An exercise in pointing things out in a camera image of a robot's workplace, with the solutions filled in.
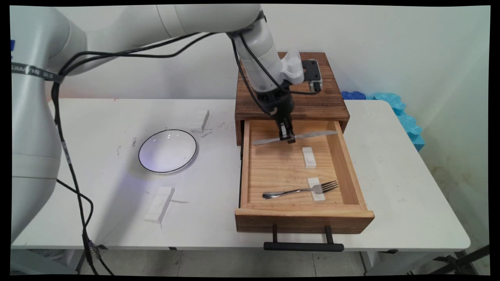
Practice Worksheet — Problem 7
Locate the dark brown wooden cabinet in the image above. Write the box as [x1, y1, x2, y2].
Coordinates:
[235, 52, 350, 146]

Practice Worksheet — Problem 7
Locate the black metal table leg frame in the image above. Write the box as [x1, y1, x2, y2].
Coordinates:
[429, 245, 490, 274]

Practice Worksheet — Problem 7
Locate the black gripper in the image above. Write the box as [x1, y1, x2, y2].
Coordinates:
[257, 87, 296, 144]

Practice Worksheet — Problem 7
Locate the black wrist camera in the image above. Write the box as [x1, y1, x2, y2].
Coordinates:
[302, 59, 323, 94]

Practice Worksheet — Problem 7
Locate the light wooden drawer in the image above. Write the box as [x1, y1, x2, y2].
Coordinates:
[235, 120, 375, 235]

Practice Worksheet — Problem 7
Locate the silver table knife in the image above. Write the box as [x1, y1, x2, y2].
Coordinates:
[253, 130, 339, 146]

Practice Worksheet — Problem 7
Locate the long white cutlery rest block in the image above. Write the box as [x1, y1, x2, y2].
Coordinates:
[145, 186, 175, 224]

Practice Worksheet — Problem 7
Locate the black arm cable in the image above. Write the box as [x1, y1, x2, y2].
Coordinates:
[50, 31, 319, 276]

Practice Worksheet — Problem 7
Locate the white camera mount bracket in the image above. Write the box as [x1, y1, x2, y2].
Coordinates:
[280, 50, 305, 85]

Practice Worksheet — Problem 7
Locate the silver fork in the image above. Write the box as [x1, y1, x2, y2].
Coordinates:
[262, 180, 339, 199]

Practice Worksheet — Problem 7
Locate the light blue foam piece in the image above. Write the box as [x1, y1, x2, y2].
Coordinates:
[367, 92, 425, 152]

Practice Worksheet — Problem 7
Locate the small white cutlery rest block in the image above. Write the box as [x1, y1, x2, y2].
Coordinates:
[302, 147, 317, 169]
[307, 178, 326, 202]
[191, 110, 210, 133]

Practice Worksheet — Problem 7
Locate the white plate with black rim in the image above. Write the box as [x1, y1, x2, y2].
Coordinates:
[138, 129, 198, 174]

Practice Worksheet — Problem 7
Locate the black drawer handle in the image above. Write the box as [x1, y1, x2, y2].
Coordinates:
[264, 224, 345, 252]

